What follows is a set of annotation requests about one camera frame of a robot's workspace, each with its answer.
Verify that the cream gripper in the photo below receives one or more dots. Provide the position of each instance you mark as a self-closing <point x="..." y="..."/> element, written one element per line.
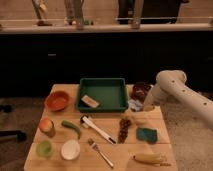
<point x="148" y="107"/>

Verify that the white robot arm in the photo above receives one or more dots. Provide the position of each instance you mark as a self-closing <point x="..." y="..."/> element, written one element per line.
<point x="172" y="82"/>

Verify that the green plastic tray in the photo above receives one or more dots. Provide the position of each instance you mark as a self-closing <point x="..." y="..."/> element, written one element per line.
<point x="110" y="93"/>

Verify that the dark red bowl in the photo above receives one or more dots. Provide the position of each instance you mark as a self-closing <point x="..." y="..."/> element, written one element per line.
<point x="140" y="91"/>

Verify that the green sponge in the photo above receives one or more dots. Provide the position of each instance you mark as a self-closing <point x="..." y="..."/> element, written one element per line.
<point x="147" y="134"/>

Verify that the purple grape bunch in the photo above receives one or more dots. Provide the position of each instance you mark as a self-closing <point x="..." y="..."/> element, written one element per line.
<point x="123" y="131"/>

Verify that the yellow corn cob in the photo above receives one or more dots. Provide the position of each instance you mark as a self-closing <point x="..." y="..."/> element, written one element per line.
<point x="152" y="159"/>

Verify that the beige soap bar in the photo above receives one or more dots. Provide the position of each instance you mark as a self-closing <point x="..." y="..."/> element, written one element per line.
<point x="89" y="101"/>

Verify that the silver fork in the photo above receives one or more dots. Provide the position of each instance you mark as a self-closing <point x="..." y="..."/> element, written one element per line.
<point x="94" y="146"/>

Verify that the green chili pepper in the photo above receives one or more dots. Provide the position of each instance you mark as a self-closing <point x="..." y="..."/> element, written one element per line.
<point x="70" y="125"/>

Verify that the orange bowl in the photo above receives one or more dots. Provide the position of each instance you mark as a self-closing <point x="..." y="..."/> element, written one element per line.
<point x="57" y="101"/>

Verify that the orange green cup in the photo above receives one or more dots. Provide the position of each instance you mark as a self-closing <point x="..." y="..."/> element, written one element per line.
<point x="46" y="126"/>

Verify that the light green cup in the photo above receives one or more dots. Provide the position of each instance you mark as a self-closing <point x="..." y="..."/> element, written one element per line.
<point x="44" y="149"/>

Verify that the black office chair base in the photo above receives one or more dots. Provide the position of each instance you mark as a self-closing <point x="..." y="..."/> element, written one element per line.
<point x="21" y="136"/>

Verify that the white handled peeler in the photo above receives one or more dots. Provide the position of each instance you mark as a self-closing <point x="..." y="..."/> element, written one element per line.
<point x="85" y="120"/>

